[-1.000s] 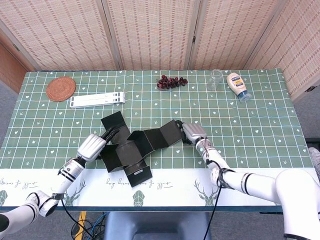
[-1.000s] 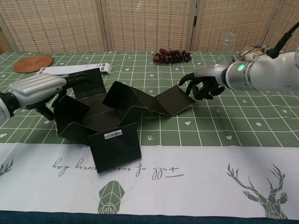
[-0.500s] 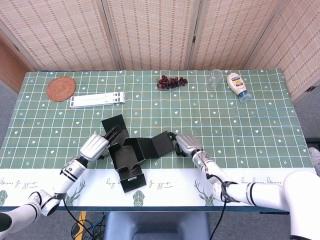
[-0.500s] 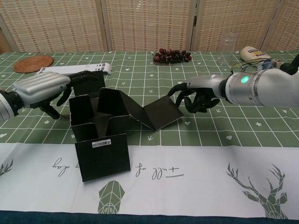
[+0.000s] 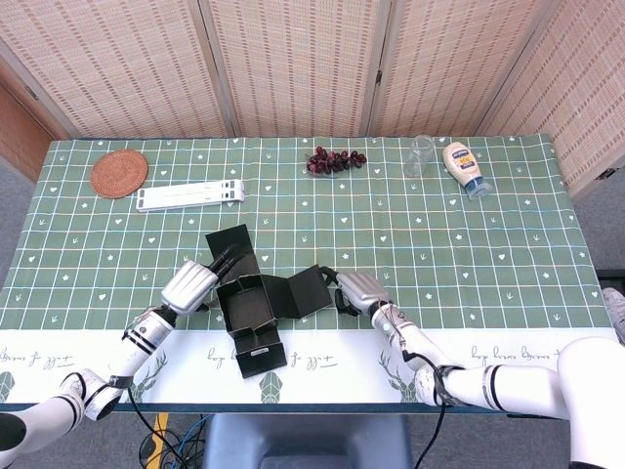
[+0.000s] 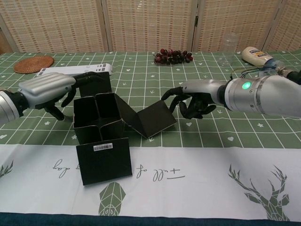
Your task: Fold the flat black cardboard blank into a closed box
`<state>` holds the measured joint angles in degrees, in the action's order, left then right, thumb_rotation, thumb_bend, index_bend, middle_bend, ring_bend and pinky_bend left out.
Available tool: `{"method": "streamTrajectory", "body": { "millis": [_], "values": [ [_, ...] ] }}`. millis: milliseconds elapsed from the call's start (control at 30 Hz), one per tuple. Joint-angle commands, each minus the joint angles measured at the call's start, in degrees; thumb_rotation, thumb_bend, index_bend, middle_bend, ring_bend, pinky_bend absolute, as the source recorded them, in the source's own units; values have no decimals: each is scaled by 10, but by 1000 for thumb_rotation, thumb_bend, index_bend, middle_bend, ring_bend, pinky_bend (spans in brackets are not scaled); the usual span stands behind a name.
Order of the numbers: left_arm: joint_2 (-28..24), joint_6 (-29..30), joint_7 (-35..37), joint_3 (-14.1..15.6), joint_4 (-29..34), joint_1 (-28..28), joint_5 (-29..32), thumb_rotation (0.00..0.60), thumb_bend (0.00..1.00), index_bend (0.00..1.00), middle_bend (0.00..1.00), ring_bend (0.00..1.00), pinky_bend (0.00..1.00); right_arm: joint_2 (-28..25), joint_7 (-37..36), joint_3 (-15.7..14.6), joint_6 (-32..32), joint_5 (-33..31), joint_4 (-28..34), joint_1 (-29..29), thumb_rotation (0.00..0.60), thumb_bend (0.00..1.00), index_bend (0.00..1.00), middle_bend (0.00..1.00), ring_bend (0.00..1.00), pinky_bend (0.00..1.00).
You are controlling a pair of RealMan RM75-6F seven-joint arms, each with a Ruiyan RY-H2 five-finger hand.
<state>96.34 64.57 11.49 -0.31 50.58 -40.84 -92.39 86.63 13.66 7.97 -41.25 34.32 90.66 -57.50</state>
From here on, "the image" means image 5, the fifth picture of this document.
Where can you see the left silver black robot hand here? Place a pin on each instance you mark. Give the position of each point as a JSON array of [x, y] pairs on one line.
[[188, 288]]

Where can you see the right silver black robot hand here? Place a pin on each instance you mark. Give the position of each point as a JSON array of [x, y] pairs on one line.
[[363, 290]]

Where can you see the black cardboard box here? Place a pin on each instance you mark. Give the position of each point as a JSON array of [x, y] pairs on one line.
[[254, 312]]

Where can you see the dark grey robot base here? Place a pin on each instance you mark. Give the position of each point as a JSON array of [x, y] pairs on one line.
[[307, 439]]

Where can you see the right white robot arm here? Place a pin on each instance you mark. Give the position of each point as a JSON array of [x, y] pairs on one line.
[[488, 386]]

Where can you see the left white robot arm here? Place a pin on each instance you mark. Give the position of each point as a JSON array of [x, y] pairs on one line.
[[141, 337]]

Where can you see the white folded stand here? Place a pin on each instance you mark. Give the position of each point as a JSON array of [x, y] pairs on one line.
[[190, 194]]

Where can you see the green checked deer tablecloth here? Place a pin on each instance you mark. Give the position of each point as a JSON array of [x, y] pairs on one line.
[[439, 234]]

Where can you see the round woven rattan coaster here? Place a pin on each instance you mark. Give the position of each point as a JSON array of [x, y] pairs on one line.
[[118, 174]]

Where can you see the dark red grape bunch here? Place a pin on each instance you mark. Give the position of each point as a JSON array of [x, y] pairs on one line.
[[327, 161]]

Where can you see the clear glass jar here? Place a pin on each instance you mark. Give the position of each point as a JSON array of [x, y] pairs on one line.
[[418, 156]]

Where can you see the mayonnaise squeeze bottle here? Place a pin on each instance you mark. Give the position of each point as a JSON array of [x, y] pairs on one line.
[[461, 163]]

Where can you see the woven bamboo folding screen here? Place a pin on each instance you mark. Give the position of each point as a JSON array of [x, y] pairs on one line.
[[293, 63]]

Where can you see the grey white shoe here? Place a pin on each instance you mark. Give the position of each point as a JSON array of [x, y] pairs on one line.
[[615, 312]]

